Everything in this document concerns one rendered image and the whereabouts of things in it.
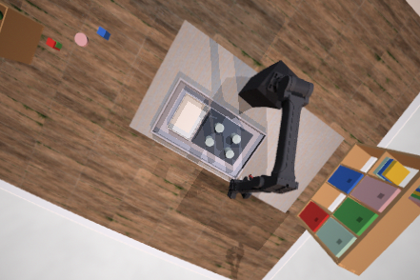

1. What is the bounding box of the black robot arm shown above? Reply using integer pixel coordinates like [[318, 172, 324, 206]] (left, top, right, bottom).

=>
[[228, 71, 314, 199]]

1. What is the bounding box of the white cylinder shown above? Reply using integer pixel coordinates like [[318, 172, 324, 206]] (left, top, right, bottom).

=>
[[224, 148, 234, 158], [205, 136, 214, 147], [230, 133, 241, 144], [214, 123, 224, 132]]

